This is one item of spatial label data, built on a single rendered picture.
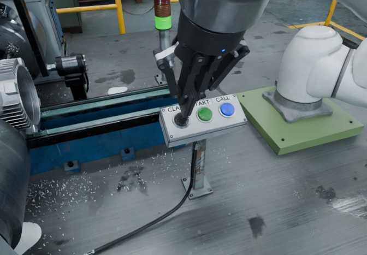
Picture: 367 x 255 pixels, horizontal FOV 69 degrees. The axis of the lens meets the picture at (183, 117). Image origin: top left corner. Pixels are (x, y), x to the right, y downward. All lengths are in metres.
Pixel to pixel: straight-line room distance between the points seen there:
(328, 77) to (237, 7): 0.67
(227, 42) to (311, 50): 0.60
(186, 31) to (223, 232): 0.51
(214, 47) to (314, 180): 0.62
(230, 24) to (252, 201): 0.56
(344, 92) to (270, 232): 0.46
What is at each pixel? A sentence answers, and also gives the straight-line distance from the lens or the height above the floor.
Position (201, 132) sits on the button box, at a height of 1.05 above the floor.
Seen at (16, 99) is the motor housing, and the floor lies 1.05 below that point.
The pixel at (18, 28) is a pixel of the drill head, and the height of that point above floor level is 1.11.
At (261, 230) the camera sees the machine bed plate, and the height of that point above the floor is 0.80.
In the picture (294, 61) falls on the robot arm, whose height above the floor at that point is 1.02.
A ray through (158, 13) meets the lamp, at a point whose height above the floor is 1.09.
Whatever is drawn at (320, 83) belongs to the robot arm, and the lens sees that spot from 0.90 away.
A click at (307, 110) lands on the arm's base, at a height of 0.86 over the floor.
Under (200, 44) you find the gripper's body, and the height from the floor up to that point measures 1.29.
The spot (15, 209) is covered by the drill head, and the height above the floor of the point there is 1.05.
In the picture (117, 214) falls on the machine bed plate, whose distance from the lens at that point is 0.72.
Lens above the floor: 1.41
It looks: 40 degrees down
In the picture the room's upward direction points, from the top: straight up
